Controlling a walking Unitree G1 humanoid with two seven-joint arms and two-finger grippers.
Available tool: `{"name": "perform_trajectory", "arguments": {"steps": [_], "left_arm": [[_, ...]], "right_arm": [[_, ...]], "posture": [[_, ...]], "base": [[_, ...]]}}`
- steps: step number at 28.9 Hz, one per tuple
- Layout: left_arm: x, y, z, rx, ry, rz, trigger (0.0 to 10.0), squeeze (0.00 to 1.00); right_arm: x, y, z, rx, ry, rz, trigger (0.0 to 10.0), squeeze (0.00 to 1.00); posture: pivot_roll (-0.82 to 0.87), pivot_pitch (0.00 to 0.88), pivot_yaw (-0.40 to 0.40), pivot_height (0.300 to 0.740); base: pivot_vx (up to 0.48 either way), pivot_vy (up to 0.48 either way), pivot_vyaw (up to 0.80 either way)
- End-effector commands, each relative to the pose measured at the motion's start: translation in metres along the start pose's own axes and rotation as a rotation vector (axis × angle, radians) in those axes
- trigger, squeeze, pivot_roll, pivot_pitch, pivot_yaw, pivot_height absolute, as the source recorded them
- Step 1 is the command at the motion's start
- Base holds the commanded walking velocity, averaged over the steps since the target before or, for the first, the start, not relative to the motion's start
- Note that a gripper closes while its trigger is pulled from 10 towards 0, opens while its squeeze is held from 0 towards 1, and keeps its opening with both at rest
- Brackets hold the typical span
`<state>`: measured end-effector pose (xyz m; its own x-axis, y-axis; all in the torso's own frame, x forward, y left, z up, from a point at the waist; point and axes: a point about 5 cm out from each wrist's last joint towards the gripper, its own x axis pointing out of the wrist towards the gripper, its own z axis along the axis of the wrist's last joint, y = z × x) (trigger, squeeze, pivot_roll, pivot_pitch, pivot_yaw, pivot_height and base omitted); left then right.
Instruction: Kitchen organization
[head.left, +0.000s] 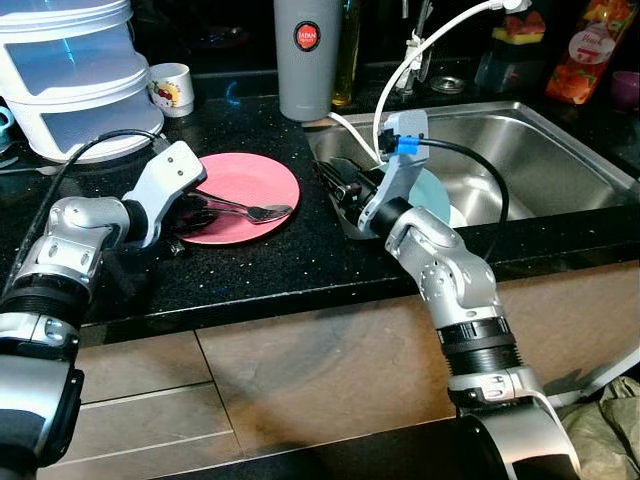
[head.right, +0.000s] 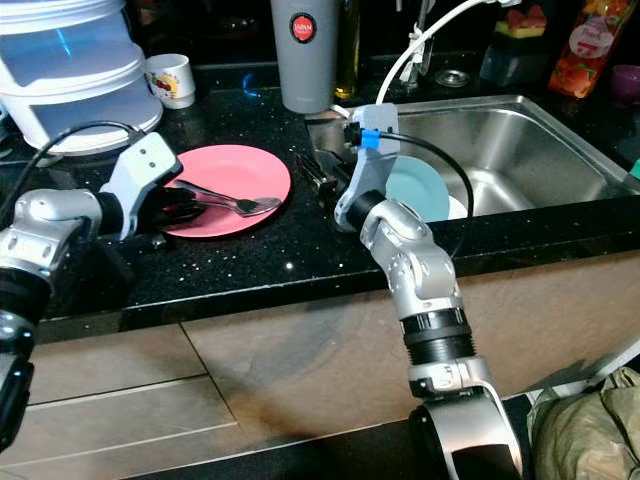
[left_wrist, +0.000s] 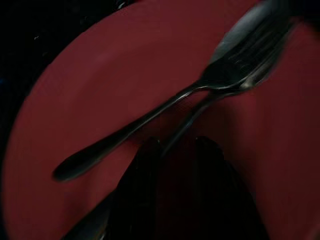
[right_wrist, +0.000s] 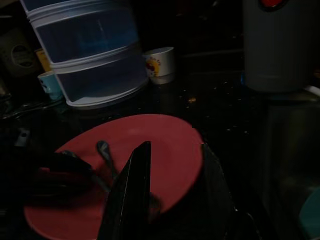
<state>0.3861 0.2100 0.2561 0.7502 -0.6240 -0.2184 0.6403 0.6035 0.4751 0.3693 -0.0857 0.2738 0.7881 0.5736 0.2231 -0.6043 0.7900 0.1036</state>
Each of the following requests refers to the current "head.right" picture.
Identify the metal fork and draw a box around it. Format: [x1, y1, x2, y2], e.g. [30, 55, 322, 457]
[185, 183, 283, 218]

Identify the pink plate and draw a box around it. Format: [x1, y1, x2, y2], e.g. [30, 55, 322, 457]
[160, 144, 293, 239]

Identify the teal plate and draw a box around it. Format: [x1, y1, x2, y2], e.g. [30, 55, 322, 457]
[385, 155, 453, 223]

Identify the grey canister with red logo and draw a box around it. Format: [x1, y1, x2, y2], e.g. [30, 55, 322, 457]
[270, 0, 341, 115]

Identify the yellow oil bottle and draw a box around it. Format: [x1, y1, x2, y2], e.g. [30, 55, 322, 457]
[332, 0, 361, 101]

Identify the white printed mug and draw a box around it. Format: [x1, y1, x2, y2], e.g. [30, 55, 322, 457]
[145, 53, 195, 110]

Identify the round metal drain cap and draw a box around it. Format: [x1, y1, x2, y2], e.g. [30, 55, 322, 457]
[433, 68, 471, 89]

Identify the white tiered storage container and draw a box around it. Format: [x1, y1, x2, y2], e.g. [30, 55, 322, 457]
[0, 0, 149, 156]

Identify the chrome sink faucet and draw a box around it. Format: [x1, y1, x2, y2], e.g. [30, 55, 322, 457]
[405, 0, 441, 86]

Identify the stainless steel sink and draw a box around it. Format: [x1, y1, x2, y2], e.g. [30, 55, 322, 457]
[305, 95, 636, 226]

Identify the dark plastic container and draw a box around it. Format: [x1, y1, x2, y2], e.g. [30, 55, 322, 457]
[480, 30, 551, 86]

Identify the red yellow green sponge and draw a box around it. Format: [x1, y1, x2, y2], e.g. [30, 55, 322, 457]
[493, 5, 551, 41]

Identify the olive plastic bag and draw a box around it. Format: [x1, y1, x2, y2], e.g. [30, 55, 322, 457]
[525, 365, 640, 480]

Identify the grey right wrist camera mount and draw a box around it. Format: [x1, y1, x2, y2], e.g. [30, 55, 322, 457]
[335, 102, 401, 233]

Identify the short white hose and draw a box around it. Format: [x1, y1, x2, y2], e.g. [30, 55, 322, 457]
[322, 102, 353, 123]

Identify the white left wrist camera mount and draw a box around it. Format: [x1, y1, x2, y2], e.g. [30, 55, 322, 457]
[112, 131, 184, 243]

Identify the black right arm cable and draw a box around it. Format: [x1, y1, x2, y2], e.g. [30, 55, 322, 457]
[380, 128, 476, 261]

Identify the long white hose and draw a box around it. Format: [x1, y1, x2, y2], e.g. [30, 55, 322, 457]
[370, 0, 526, 106]

